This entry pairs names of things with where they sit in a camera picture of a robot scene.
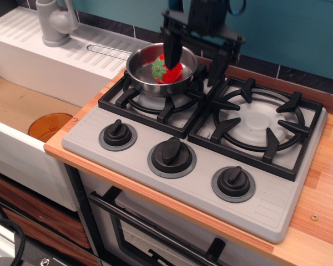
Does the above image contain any grey toy faucet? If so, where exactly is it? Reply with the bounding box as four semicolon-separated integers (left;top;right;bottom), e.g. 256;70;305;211
36;0;78;47

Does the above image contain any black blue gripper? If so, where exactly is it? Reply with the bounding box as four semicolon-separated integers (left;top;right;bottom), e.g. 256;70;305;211
160;1;246;86

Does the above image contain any black left burner grate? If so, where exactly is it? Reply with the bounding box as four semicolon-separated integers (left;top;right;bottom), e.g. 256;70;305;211
98;64;226;140

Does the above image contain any black right burner grate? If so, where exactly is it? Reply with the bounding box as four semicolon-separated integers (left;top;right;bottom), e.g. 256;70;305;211
188;77;325;181

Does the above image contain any black stove knob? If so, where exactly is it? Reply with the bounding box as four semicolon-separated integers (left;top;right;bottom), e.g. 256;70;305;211
99;119;138;152
147;137;197;179
211;166;256;203

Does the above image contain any small steel saucepan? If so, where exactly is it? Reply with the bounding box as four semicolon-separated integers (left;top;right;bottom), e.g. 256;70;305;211
87;43;198;98

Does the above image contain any white toy sink unit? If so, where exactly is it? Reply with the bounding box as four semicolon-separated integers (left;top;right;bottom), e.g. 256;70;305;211
0;7;146;211

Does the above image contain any black braided cable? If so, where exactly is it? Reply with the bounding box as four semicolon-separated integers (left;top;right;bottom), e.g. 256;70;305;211
0;218;26;266

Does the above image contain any red plastic toy strawberry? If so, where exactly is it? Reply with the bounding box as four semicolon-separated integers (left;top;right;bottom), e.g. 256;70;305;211
152;54;183;84

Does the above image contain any black burner grate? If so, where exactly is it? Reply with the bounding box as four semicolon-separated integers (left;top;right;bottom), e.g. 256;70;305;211
188;77;325;181
98;64;226;140

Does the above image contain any black left stove knob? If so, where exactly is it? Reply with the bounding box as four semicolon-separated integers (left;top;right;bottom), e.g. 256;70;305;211
99;119;138;152

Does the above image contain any black middle stove knob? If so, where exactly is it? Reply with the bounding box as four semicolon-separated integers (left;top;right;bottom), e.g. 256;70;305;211
147;137;197;179

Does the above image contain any toy oven door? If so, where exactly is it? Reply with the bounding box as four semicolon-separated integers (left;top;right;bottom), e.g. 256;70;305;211
88;187;277;265

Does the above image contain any black right stove knob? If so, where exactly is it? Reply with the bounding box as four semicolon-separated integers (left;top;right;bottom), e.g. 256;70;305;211
211;166;256;203

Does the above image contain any wood grain drawer front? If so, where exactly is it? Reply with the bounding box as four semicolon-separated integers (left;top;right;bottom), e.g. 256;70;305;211
0;170;100;266

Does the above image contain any grey toy stove top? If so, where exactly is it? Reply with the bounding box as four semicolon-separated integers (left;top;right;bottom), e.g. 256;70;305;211
61;69;329;244

